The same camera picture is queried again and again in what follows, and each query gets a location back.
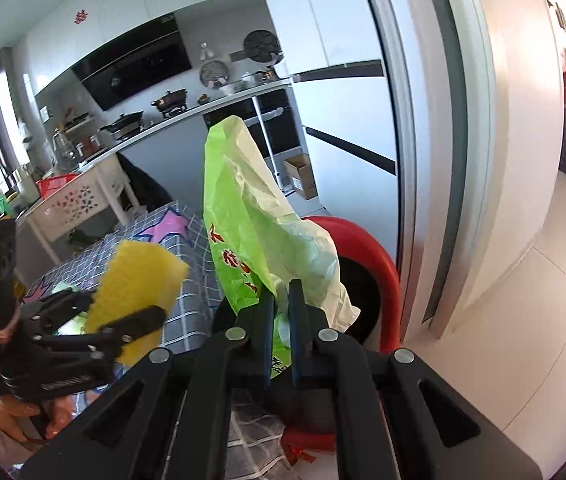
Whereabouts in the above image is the white chair with cut-out back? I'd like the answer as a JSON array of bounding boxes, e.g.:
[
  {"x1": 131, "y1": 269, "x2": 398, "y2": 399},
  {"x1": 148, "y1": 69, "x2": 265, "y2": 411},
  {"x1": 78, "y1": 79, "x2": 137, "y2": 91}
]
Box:
[{"x1": 15, "y1": 152, "x2": 134, "y2": 266}]

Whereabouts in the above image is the white stick mop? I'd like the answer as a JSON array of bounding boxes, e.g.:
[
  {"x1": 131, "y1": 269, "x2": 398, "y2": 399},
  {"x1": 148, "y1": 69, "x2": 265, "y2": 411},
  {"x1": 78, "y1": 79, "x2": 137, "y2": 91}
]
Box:
[{"x1": 253, "y1": 96, "x2": 288, "y2": 196}]

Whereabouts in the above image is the black wok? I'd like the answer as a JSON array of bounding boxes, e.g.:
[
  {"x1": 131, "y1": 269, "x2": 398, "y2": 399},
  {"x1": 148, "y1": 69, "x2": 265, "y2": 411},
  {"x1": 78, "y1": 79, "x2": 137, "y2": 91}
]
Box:
[{"x1": 99, "y1": 111, "x2": 144, "y2": 136}]

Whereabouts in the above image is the grey checkered tablecloth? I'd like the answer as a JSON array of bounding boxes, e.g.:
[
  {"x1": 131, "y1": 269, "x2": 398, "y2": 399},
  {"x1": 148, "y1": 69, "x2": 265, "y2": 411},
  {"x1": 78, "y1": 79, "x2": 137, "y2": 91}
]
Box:
[{"x1": 23, "y1": 200, "x2": 294, "y2": 480}]

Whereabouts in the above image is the round metal steamer rack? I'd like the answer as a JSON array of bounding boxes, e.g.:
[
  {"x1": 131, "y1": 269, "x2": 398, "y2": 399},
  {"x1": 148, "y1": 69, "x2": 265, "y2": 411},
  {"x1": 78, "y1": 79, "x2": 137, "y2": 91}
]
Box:
[{"x1": 199, "y1": 60, "x2": 228, "y2": 87}]

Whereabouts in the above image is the black range hood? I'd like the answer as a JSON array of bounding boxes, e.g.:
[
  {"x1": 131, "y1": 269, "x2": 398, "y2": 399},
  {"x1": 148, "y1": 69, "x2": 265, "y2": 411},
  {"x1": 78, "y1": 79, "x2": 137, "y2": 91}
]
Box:
[{"x1": 72, "y1": 12, "x2": 194, "y2": 111}]

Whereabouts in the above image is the cardboard box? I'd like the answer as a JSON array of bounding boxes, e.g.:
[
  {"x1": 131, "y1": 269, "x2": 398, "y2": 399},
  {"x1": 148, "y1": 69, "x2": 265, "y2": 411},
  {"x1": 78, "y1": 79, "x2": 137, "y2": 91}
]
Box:
[{"x1": 284, "y1": 154, "x2": 318, "y2": 201}]

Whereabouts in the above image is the large yellow foam fruit net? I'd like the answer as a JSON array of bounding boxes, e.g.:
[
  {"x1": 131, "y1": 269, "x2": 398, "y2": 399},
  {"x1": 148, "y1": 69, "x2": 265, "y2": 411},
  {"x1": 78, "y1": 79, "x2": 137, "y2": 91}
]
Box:
[{"x1": 83, "y1": 240, "x2": 190, "y2": 368}]

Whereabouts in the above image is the red plastic stool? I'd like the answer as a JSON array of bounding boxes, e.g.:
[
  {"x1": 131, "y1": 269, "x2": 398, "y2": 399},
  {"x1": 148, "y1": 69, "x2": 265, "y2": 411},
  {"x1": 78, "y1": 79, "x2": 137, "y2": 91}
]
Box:
[{"x1": 280, "y1": 216, "x2": 401, "y2": 463}]

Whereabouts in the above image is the black trash bin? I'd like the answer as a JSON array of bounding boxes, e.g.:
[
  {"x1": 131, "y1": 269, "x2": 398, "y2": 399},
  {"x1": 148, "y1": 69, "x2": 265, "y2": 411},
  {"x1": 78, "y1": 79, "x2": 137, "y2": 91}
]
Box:
[{"x1": 273, "y1": 255, "x2": 381, "y2": 436}]

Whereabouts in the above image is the white refrigerator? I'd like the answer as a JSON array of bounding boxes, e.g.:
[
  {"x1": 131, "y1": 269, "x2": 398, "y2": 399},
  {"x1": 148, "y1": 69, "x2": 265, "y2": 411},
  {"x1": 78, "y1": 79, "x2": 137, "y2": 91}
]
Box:
[{"x1": 253, "y1": 0, "x2": 398, "y2": 221}]

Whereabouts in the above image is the black built-in oven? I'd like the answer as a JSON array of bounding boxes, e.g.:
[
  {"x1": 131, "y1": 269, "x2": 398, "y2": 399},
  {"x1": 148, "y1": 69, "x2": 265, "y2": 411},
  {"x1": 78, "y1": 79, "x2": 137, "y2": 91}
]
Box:
[{"x1": 203, "y1": 91, "x2": 304, "y2": 158}]

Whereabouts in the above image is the round black wall tray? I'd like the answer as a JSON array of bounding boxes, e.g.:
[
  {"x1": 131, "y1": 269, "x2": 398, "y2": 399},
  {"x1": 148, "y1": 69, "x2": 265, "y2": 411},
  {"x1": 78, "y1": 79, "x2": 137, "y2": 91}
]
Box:
[{"x1": 243, "y1": 30, "x2": 278, "y2": 61}]

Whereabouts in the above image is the green plastic bag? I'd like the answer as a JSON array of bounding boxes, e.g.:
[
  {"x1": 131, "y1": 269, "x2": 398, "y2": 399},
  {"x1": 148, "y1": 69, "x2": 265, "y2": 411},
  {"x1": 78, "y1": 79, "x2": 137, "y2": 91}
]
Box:
[{"x1": 204, "y1": 115, "x2": 361, "y2": 381}]

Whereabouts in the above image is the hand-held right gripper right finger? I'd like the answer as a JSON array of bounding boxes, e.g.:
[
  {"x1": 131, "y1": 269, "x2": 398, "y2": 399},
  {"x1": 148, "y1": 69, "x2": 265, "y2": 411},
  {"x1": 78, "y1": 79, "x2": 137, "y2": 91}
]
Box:
[{"x1": 288, "y1": 279, "x2": 546, "y2": 480}]

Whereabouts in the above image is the dark jacket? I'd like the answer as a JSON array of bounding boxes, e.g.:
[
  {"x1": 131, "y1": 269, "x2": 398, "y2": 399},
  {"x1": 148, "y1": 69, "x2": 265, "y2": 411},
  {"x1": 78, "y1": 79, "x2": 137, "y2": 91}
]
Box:
[{"x1": 117, "y1": 152, "x2": 174, "y2": 211}]

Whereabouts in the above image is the person's left hand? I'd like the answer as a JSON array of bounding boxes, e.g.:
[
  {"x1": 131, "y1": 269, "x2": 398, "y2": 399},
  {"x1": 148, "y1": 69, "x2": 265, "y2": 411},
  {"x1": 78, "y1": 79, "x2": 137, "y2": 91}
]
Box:
[{"x1": 0, "y1": 394, "x2": 74, "y2": 443}]

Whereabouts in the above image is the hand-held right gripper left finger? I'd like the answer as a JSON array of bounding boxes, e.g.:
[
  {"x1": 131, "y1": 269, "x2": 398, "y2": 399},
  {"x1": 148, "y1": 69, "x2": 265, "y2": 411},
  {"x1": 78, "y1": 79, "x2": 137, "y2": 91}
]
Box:
[{"x1": 20, "y1": 289, "x2": 276, "y2": 480}]

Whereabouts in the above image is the red plastic basket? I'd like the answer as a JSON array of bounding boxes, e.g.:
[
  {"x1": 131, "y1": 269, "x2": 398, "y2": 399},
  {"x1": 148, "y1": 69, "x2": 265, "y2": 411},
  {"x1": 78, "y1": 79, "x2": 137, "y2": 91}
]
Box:
[{"x1": 37, "y1": 174, "x2": 81, "y2": 200}]

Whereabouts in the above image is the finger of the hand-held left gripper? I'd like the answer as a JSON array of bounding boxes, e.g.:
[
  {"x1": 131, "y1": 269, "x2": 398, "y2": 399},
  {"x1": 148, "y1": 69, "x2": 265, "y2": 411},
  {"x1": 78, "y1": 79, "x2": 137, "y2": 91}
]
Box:
[
  {"x1": 22, "y1": 291, "x2": 98, "y2": 331},
  {"x1": 38, "y1": 306, "x2": 168, "y2": 361}
]

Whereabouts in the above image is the brown clay pot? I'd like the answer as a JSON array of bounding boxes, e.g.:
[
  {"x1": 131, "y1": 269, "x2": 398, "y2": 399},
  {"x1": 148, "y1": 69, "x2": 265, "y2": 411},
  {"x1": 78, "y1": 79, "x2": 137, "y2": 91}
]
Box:
[{"x1": 151, "y1": 89, "x2": 188, "y2": 111}]

